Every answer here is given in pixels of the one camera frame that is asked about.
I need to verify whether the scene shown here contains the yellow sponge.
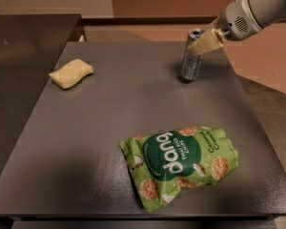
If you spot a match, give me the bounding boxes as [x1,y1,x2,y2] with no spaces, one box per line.
[50,59,93,90]

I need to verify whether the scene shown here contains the green rice chip bag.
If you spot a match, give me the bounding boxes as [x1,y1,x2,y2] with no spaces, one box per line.
[120,126,238,212]

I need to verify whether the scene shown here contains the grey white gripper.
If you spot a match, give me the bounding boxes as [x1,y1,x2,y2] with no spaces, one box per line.
[188,0,263,56]

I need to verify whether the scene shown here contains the silver redbull can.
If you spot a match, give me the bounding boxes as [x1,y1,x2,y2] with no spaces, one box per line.
[181,29,203,82]

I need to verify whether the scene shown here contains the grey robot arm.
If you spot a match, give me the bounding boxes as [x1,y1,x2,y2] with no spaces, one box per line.
[188,0,286,56]

